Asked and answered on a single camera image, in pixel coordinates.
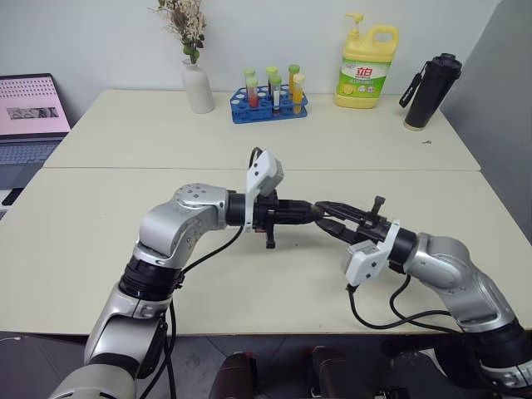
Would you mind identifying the green-capped white label tube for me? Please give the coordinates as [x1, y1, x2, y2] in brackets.
[268, 75, 283, 115]

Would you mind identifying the dark rounded shape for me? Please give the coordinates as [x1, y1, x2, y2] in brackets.
[207, 351, 261, 399]
[305, 345, 377, 399]

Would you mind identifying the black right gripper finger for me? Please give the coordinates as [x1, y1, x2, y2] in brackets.
[316, 219, 361, 244]
[314, 200, 369, 222]

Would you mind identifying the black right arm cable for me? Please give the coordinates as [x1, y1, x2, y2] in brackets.
[344, 272, 462, 333]

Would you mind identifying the open laptop pink screen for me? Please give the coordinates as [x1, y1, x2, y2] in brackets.
[0, 73, 73, 190]

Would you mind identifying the black tumbler with strap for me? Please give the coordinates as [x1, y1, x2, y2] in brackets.
[398, 52, 464, 132]

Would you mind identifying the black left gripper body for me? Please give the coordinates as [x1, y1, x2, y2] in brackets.
[252, 189, 288, 251]

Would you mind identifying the green-capped red liquid tube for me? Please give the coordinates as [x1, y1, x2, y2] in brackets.
[245, 76, 260, 110]

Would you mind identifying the yellow-capped orange liquid tube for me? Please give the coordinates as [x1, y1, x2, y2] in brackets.
[292, 73, 307, 115]

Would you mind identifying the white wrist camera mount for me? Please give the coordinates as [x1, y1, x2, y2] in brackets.
[340, 219, 401, 288]
[243, 150, 286, 234]

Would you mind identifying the white ceramic vase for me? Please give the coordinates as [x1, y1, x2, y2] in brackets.
[180, 57, 215, 115]

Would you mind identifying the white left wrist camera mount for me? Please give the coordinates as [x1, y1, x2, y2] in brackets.
[243, 150, 286, 234]

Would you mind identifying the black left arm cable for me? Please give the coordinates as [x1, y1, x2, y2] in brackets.
[164, 145, 267, 399]

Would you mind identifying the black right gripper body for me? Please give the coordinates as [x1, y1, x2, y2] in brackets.
[351, 195, 394, 247]

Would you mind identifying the blue test tube rack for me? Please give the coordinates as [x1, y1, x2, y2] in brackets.
[229, 84, 311, 125]

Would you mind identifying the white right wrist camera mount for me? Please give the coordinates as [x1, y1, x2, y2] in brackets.
[340, 219, 401, 288]

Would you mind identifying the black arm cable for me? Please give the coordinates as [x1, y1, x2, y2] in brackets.
[344, 272, 462, 333]
[164, 145, 267, 399]

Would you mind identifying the dried flower bunch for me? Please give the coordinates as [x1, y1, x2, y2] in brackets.
[155, 0, 208, 66]

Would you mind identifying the yellow dish soap pump bottle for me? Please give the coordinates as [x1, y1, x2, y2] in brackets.
[334, 12, 401, 111]

